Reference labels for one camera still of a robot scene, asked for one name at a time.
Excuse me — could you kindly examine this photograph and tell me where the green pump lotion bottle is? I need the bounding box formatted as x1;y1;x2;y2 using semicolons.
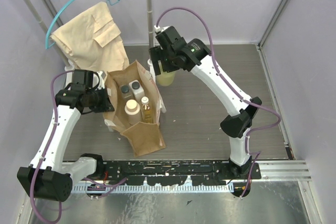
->
156;72;175;87

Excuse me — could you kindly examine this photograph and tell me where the clear bottle black cap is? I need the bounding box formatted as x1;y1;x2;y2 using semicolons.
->
120;84;134;102

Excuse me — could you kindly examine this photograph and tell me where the beige bottle wide cap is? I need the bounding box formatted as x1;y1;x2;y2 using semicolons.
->
124;100;142;125

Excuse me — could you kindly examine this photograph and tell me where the white bottle black cap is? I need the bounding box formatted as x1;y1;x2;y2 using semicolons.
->
129;80;145;104

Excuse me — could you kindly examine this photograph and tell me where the amber bottle white cap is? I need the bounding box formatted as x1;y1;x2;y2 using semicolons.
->
141;96;153;123

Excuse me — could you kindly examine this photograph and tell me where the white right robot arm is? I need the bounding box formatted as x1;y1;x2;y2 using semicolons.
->
149;26;261;179

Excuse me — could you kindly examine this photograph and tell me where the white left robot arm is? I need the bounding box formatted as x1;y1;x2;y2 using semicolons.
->
17;70;114;202

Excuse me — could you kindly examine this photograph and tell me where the beige cloth garment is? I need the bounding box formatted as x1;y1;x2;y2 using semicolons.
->
50;2;129;72

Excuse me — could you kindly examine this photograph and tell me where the teal clothes hanger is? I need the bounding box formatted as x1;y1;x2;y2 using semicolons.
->
45;0;120;50

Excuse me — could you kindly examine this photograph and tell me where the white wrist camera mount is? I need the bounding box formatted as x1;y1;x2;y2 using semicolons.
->
154;25;168;35

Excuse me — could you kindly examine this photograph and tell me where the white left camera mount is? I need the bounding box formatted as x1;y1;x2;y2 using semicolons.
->
93;71;107;90

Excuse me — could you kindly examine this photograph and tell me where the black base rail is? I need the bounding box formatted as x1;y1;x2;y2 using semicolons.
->
88;160;261;186

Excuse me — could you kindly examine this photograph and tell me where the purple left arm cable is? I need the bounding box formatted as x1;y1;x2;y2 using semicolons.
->
28;70;89;224

